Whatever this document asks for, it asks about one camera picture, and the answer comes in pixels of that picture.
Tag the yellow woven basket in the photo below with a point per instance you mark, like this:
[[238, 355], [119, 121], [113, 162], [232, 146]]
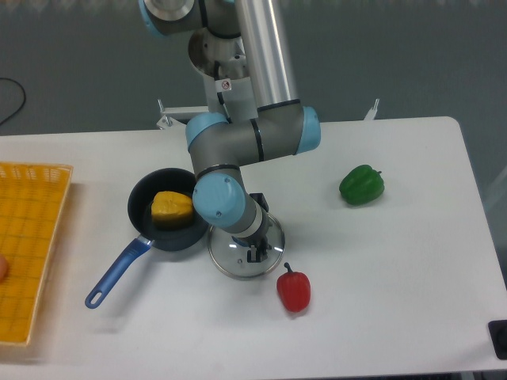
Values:
[[33, 196]]

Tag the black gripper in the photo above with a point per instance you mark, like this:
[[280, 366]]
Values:
[[258, 247]]

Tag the green bell pepper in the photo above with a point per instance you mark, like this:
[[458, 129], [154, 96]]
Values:
[[362, 185]]

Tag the red bell pepper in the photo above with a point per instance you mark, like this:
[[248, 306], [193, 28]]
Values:
[[294, 290]]

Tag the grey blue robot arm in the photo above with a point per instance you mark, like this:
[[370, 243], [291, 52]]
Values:
[[219, 146]]

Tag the black device at table corner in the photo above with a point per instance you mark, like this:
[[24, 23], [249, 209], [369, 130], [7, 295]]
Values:
[[498, 333]]

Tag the white table clamp bracket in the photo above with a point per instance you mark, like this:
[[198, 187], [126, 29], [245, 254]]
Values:
[[372, 112]]

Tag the dark pot with blue handle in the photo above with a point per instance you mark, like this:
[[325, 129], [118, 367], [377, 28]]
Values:
[[139, 212]]

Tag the yellow bell pepper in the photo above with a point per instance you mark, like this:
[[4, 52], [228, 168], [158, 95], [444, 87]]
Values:
[[171, 210]]

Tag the glass pot lid blue knob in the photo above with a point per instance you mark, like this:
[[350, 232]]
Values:
[[230, 257]]

